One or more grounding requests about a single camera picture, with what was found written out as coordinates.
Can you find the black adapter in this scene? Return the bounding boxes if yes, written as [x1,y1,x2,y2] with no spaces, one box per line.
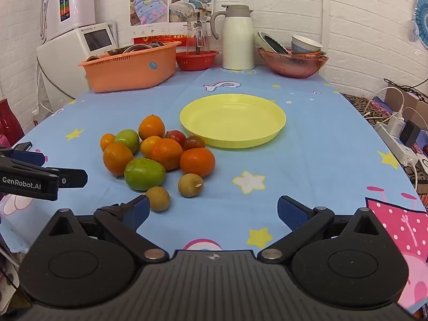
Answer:
[399,120,421,148]

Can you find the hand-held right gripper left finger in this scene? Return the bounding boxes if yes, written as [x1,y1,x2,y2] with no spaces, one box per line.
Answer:
[43,194,170,264]

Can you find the red vase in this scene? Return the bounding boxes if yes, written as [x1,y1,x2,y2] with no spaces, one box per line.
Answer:
[0,98,25,145]

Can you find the white thermos jug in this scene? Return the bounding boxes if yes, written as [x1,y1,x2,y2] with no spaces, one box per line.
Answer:
[210,4,257,71]

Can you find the brown longan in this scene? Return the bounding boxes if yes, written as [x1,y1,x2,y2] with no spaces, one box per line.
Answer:
[178,173,204,198]
[146,186,171,212]

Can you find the pink glass bowl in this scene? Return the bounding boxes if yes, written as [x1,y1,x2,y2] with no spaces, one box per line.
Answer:
[257,47,330,79]

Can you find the white bowl dark inside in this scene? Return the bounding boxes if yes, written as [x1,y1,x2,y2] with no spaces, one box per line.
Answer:
[256,32,289,55]

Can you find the cardboard box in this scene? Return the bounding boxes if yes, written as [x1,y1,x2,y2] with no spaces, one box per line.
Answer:
[384,87,428,132]

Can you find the white power strip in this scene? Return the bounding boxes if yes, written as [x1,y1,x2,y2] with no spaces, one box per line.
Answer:
[376,123,428,176]

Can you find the blue printed tablecloth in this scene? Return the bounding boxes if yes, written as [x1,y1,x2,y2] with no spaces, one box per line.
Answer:
[0,65,428,321]

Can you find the white water purifier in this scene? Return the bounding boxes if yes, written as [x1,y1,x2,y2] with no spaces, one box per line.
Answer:
[43,0,96,40]

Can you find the glass pitcher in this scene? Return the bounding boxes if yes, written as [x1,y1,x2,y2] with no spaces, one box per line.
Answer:
[185,12,212,56]

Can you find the orange plastic basket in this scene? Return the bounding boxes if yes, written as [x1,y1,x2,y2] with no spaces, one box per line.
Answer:
[78,42,181,93]

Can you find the large green mango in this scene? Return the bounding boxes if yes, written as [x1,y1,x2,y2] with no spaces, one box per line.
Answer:
[124,158,166,191]

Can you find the red tomato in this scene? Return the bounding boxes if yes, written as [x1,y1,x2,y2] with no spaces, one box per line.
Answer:
[164,130,187,148]
[182,135,206,151]

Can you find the red plastic basket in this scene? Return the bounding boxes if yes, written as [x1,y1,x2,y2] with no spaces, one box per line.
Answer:
[175,50,219,71]

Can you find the wall poster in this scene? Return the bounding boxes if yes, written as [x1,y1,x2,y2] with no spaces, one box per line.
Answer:
[129,0,215,46]

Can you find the white and blue bowl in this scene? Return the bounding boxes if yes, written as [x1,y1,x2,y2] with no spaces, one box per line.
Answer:
[291,35,323,55]

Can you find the small yellow-orange citrus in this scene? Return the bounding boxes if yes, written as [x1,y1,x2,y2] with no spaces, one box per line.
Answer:
[140,135,163,159]

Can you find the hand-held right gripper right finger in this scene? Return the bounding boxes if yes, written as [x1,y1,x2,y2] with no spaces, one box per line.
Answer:
[257,195,387,264]

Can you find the blue wall decoration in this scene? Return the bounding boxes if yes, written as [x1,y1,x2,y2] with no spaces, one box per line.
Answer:
[411,0,428,46]

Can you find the yellow plastic plate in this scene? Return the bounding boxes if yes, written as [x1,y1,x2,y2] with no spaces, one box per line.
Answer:
[179,94,287,149]

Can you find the white cable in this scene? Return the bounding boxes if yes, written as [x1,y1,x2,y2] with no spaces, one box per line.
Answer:
[363,86,403,121]

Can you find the white appliance with screen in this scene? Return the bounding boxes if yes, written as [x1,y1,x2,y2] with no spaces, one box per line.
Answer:
[36,22,118,108]

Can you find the small orange tangerine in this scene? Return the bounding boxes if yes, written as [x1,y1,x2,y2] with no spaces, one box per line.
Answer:
[100,133,116,152]

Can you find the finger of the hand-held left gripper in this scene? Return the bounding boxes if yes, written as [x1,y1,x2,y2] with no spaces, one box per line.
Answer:
[20,162,88,189]
[0,142,51,168]

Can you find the small green mango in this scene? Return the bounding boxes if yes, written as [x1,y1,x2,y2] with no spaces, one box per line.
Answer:
[114,129,140,154]

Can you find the metal bowls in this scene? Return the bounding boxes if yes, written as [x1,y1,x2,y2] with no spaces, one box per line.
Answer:
[106,40,165,57]

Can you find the leopard pattern cloth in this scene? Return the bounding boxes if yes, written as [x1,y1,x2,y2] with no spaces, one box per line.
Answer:
[340,93,386,125]

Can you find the white charger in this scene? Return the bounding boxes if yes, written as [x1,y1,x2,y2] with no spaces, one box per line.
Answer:
[388,112,406,136]

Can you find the pointed orange citrus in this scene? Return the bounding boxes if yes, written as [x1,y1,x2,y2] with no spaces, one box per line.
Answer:
[138,114,166,141]

